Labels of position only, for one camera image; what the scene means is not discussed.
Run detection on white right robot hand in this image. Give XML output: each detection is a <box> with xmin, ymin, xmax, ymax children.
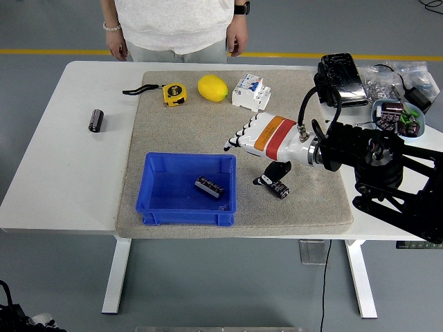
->
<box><xmin>223</xmin><ymin>112</ymin><xmax>314</xmax><ymax>186</ymax></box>

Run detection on black cable on floor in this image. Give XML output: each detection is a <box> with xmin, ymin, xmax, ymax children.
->
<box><xmin>418</xmin><ymin>0</ymin><xmax>443</xmax><ymax>15</ymax></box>

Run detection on grey-brown mat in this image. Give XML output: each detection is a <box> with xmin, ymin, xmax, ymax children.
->
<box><xmin>114</xmin><ymin>71</ymin><xmax>354</xmax><ymax>239</ymax></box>

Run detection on yellow tape measure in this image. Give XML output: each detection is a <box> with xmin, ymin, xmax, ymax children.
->
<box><xmin>121</xmin><ymin>82</ymin><xmax>188</xmax><ymax>108</ymax></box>

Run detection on person's left hand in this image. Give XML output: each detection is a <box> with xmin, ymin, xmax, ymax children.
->
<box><xmin>225</xmin><ymin>24</ymin><xmax>250</xmax><ymax>58</ymax></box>

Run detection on dark cylindrical battery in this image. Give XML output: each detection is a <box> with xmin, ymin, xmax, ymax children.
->
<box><xmin>266</xmin><ymin>178</ymin><xmax>291</xmax><ymax>201</ymax></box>
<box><xmin>194</xmin><ymin>175</ymin><xmax>226</xmax><ymax>199</ymax></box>
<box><xmin>87</xmin><ymin>109</ymin><xmax>105</xmax><ymax>133</ymax></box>

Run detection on large dark capacitor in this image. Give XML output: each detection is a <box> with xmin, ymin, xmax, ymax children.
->
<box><xmin>380</xmin><ymin>101</ymin><xmax>405</xmax><ymax>122</ymax></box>

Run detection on white table leg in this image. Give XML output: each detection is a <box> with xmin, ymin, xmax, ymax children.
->
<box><xmin>101</xmin><ymin>237</ymin><xmax>132</xmax><ymax>315</ymax></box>
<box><xmin>344</xmin><ymin>239</ymin><xmax>378</xmax><ymax>319</ymax></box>

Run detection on clear bag of screws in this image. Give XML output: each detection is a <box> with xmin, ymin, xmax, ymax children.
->
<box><xmin>359</xmin><ymin>64</ymin><xmax>404</xmax><ymax>104</ymax></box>

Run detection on black power adapter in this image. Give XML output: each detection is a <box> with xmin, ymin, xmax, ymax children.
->
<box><xmin>403</xmin><ymin>86</ymin><xmax>433</xmax><ymax>113</ymax></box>

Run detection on metal bracket under table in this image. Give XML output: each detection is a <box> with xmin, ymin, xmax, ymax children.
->
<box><xmin>298</xmin><ymin>239</ymin><xmax>328</xmax><ymax>266</ymax></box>

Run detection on small dark capacitor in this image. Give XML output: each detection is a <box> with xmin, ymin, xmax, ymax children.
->
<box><xmin>396</xmin><ymin>120</ymin><xmax>422</xmax><ymax>138</ymax></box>

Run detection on clear plastic bag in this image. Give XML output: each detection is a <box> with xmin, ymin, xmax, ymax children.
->
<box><xmin>382</xmin><ymin>61</ymin><xmax>439</xmax><ymax>101</ymax></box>

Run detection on black desk control panel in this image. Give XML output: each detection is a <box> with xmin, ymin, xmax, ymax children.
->
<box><xmin>395</xmin><ymin>240</ymin><xmax>443</xmax><ymax>250</ymax></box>

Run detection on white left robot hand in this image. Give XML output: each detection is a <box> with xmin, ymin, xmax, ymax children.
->
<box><xmin>31</xmin><ymin>312</ymin><xmax>67</xmax><ymax>332</ymax></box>

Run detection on blue plastic box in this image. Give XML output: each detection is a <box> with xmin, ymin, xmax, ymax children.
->
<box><xmin>134</xmin><ymin>151</ymin><xmax>238</xmax><ymax>228</ymax></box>

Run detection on white circuit breaker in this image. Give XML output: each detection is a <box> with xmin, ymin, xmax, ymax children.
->
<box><xmin>230</xmin><ymin>73</ymin><xmax>272</xmax><ymax>113</ymax></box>

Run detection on green connector piece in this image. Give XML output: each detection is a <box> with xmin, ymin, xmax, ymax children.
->
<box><xmin>400</xmin><ymin>109</ymin><xmax>420</xmax><ymax>125</ymax></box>

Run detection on black hanging cable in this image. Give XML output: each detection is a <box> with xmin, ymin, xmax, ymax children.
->
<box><xmin>320</xmin><ymin>239</ymin><xmax>333</xmax><ymax>332</ymax></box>

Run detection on yellow lemon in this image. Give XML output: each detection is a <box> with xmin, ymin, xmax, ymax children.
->
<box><xmin>197</xmin><ymin>74</ymin><xmax>229</xmax><ymax>103</ymax></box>

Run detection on person's right hand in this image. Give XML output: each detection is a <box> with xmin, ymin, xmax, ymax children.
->
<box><xmin>105</xmin><ymin>28</ymin><xmax>129</xmax><ymax>62</ymax></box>

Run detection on black foot pedal device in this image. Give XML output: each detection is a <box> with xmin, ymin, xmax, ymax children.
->
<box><xmin>313</xmin><ymin>52</ymin><xmax>370</xmax><ymax>109</ymax></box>

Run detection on light blue bowl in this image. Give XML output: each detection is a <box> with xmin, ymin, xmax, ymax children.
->
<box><xmin>371</xmin><ymin>98</ymin><xmax>427</xmax><ymax>139</ymax></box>

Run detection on person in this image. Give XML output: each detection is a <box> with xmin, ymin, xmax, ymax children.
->
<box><xmin>100</xmin><ymin>0</ymin><xmax>252</xmax><ymax>65</ymax></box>

